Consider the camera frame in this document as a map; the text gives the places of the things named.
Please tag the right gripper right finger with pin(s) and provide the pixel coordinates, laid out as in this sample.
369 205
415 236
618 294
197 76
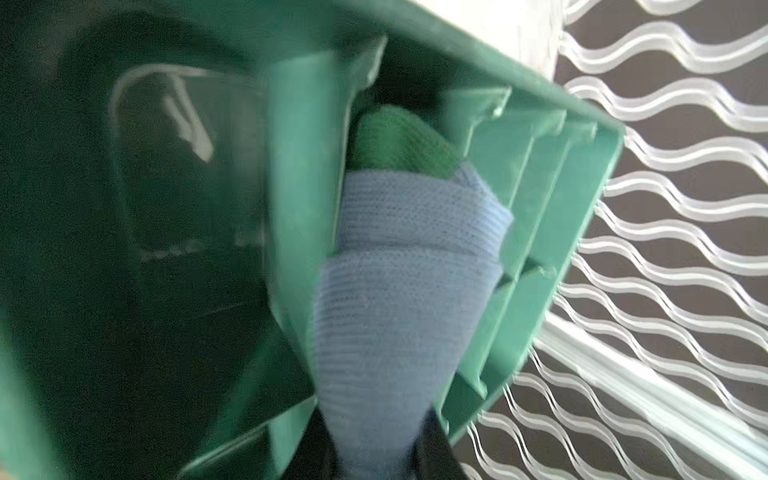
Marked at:
433 455

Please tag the blue orange striped sock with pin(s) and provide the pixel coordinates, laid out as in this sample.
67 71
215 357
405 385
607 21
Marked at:
417 260

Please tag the green compartment tray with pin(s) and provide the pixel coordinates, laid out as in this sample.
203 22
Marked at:
171 173

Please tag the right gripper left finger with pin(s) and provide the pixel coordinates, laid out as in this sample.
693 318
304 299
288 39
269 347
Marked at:
315 457

